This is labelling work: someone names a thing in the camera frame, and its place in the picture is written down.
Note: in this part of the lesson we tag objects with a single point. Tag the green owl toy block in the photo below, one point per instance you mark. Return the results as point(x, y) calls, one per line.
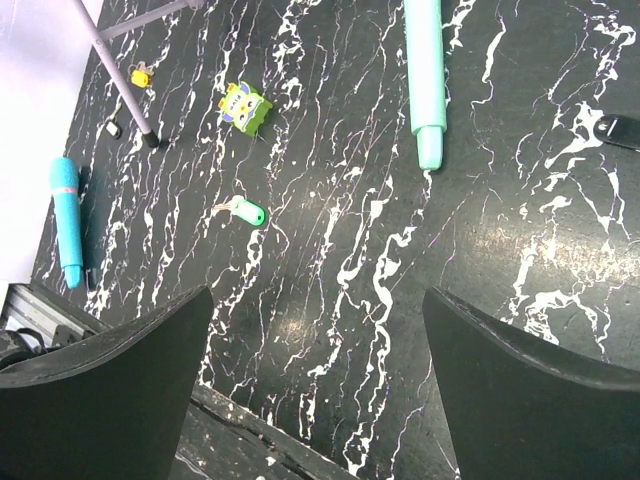
point(244, 107)

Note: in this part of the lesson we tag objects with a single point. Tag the green tagged key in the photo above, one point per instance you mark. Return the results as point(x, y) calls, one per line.
point(244, 209)

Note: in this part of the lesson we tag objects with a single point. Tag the small black white key fob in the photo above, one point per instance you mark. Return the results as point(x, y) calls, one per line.
point(111, 125)

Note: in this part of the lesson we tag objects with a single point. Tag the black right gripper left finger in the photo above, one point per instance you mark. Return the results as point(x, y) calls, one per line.
point(111, 406)

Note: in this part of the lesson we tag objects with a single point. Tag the aluminium rail frame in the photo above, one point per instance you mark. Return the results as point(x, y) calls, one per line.
point(45, 319)

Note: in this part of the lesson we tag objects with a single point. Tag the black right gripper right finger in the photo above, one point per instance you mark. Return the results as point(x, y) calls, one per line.
point(519, 407)

